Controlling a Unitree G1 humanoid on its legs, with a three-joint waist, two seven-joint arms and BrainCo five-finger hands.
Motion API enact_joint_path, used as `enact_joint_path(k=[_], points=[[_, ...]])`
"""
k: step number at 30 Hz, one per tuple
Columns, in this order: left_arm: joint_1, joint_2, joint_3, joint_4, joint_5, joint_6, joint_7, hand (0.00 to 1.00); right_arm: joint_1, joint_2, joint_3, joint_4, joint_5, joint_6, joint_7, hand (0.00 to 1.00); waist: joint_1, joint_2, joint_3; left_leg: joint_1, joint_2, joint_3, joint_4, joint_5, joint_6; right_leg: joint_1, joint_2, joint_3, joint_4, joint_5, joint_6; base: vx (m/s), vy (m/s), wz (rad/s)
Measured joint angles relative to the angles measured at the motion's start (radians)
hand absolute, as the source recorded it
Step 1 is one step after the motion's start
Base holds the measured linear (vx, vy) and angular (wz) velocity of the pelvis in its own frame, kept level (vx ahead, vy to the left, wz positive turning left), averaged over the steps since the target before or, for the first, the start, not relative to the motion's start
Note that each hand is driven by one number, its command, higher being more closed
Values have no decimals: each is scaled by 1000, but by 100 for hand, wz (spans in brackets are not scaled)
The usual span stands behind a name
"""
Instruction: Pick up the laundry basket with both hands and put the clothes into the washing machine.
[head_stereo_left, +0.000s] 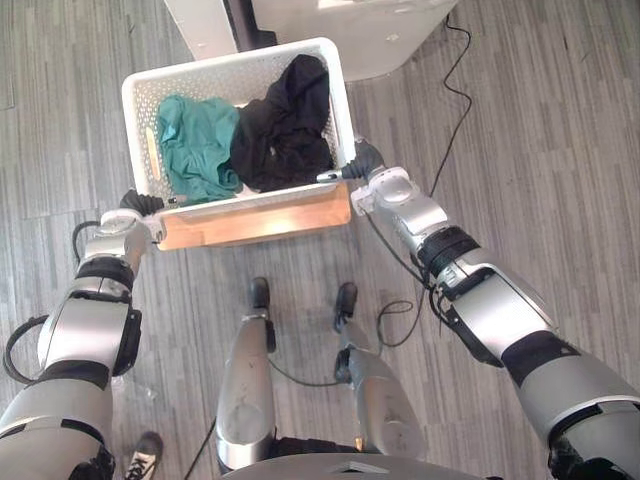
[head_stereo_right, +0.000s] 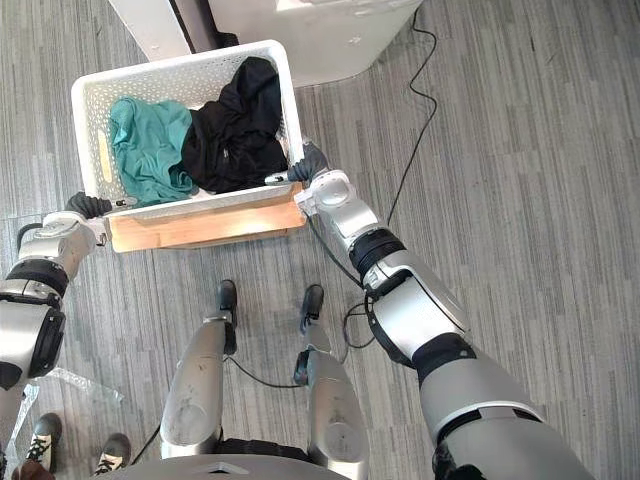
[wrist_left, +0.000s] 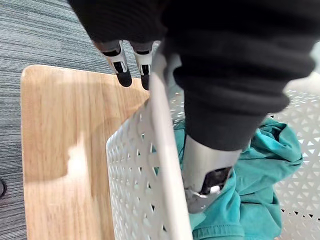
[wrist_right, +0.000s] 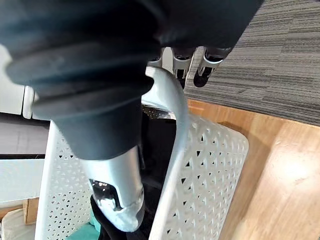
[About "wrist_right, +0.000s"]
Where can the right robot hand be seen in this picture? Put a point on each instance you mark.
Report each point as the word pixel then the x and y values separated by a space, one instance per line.
pixel 100 62

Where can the white perforated laundry basket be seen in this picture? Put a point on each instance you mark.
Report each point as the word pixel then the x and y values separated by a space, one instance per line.
pixel 212 175

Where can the black garment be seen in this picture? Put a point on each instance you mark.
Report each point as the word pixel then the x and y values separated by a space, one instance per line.
pixel 157 150

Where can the white cabinet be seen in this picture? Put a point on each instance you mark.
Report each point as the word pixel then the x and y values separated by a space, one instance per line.
pixel 20 180

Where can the green garment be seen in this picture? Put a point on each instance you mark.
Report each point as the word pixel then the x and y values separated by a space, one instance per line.
pixel 85 232

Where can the cream textured cushion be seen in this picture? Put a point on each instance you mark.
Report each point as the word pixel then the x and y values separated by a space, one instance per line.
pixel 15 226

